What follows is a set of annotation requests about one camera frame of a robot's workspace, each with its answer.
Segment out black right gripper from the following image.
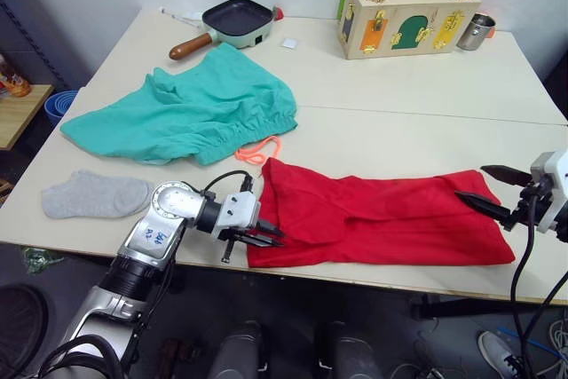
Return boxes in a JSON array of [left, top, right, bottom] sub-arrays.
[[454, 164, 555, 233]]

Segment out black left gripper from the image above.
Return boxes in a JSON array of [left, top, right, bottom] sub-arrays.
[[220, 217, 286, 265]]

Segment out orange shorts drawstring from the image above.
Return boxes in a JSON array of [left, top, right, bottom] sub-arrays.
[[233, 135, 283, 167]]

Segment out red t-shirt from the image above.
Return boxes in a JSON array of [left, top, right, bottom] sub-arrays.
[[246, 156, 517, 270]]

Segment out green shorts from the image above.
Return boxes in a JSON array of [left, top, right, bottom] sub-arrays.
[[59, 41, 299, 168]]

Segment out grey sock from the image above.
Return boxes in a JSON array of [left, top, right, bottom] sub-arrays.
[[41, 169, 155, 221]]

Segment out black metal crossbar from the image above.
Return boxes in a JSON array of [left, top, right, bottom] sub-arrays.
[[409, 292, 568, 323]]

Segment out dark rounded shape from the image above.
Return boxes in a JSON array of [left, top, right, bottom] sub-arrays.
[[207, 320, 268, 379], [316, 320, 383, 379]]

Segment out stainless steel cup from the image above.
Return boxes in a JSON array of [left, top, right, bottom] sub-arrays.
[[455, 12, 498, 52]]

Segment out white sneaker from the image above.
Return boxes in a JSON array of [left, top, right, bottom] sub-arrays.
[[477, 329, 530, 379]]

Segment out wooden lock box toy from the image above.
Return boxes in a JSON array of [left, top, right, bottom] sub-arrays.
[[335, 0, 483, 61]]

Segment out green crumpled scrap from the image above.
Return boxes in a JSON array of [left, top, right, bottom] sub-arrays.
[[21, 247, 64, 274]]

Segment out blue plastic basin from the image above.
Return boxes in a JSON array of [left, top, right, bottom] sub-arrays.
[[43, 89, 79, 128]]

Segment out dark round object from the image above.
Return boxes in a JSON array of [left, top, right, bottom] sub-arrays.
[[0, 283, 50, 375]]

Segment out wooden side shelf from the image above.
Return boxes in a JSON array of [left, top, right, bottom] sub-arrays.
[[0, 83, 55, 152]]

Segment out orange item on shelf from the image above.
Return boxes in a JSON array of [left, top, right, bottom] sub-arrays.
[[0, 71, 33, 98]]

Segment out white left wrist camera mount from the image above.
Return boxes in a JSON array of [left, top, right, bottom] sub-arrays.
[[216, 191, 263, 241]]

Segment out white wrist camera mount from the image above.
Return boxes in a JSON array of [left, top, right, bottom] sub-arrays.
[[530, 150, 568, 234], [216, 191, 263, 241]]

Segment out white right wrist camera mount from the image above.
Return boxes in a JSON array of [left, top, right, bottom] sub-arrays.
[[530, 150, 568, 234]]

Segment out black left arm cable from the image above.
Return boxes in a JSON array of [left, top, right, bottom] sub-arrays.
[[202, 170, 256, 203]]

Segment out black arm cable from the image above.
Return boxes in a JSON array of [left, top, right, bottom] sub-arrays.
[[202, 170, 256, 203], [509, 217, 568, 379]]

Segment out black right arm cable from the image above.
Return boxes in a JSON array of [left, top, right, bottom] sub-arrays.
[[509, 217, 568, 379]]

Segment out blue floor cable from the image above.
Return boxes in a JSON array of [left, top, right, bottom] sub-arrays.
[[496, 327, 552, 354]]

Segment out mint pan with wooden handle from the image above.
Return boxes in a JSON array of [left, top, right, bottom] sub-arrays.
[[168, 0, 276, 62]]

